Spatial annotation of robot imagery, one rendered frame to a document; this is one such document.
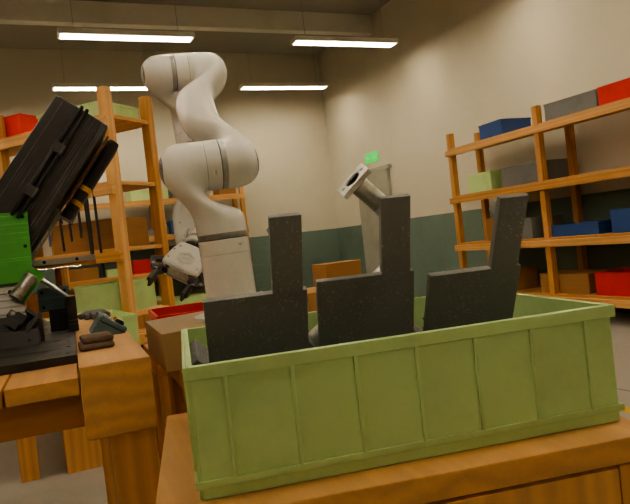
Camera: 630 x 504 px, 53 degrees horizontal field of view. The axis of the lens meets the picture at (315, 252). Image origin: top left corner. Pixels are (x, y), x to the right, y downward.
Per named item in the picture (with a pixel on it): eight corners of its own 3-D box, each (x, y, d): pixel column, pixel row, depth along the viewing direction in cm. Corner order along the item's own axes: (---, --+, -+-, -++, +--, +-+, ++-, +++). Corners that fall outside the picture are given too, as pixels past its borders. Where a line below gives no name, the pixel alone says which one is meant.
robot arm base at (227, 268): (259, 305, 165) (249, 235, 165) (284, 310, 148) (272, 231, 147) (187, 319, 158) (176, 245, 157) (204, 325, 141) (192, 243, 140)
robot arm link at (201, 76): (196, 203, 151) (262, 194, 156) (194, 165, 142) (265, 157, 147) (165, 81, 181) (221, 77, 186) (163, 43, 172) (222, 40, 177)
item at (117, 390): (112, 343, 271) (108, 309, 270) (158, 427, 131) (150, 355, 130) (77, 349, 265) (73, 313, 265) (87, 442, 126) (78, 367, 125)
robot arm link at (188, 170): (252, 234, 148) (237, 133, 147) (172, 246, 143) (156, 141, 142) (243, 236, 160) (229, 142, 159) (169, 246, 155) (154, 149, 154)
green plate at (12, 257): (36, 287, 186) (29, 220, 191) (34, 280, 179) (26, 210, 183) (-7, 292, 182) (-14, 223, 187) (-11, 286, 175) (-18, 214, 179)
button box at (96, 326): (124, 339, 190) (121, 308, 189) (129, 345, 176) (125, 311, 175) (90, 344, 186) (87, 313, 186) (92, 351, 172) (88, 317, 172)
